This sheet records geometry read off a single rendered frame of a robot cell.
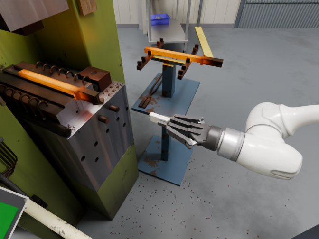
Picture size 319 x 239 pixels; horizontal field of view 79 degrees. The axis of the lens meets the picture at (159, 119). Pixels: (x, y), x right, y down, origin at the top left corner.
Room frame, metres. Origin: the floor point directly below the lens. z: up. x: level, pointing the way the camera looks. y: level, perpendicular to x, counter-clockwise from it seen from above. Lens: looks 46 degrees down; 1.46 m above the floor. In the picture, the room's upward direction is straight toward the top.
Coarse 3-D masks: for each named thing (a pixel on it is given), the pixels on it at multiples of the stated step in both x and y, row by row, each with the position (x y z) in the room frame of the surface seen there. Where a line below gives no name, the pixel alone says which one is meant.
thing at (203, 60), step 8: (144, 48) 0.98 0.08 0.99; (152, 48) 0.98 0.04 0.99; (168, 56) 0.93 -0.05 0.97; (176, 56) 0.91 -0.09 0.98; (184, 56) 0.90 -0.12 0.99; (192, 56) 0.89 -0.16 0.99; (200, 56) 0.89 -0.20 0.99; (200, 64) 0.86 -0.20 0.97; (208, 64) 0.85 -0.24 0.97; (216, 64) 0.85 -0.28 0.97
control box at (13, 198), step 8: (0, 192) 0.19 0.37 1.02; (8, 192) 0.20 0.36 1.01; (0, 200) 0.18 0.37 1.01; (8, 200) 0.18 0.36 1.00; (16, 200) 0.19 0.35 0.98; (24, 200) 0.19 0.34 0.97; (24, 208) 0.18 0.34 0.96; (16, 216) 0.15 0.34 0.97; (16, 224) 0.14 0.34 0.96; (8, 232) 0.12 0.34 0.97
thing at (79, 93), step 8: (24, 72) 0.72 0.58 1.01; (32, 72) 0.72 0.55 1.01; (40, 80) 0.67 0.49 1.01; (48, 80) 0.66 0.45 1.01; (56, 80) 0.66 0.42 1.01; (64, 88) 0.61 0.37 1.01; (72, 88) 0.61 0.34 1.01; (80, 88) 0.59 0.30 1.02; (80, 96) 0.58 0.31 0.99; (88, 96) 0.57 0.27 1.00; (96, 96) 0.55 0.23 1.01; (96, 104) 0.55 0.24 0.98
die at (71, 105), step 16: (16, 64) 0.82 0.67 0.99; (32, 64) 0.82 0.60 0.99; (0, 80) 0.69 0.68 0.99; (16, 80) 0.69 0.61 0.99; (32, 80) 0.68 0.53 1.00; (64, 80) 0.69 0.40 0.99; (80, 80) 0.69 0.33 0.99; (16, 96) 0.59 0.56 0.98; (32, 96) 0.59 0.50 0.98; (48, 96) 0.58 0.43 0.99; (64, 96) 0.58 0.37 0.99; (48, 112) 0.50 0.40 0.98; (64, 112) 0.52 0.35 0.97
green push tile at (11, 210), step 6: (0, 204) 0.17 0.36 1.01; (6, 204) 0.17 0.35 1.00; (0, 210) 0.16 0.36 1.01; (6, 210) 0.16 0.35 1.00; (12, 210) 0.16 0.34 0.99; (0, 216) 0.14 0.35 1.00; (6, 216) 0.15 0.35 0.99; (12, 216) 0.15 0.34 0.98; (0, 222) 0.13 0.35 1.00; (6, 222) 0.14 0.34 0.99; (0, 228) 0.12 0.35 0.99; (6, 228) 0.13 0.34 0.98; (0, 234) 0.11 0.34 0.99
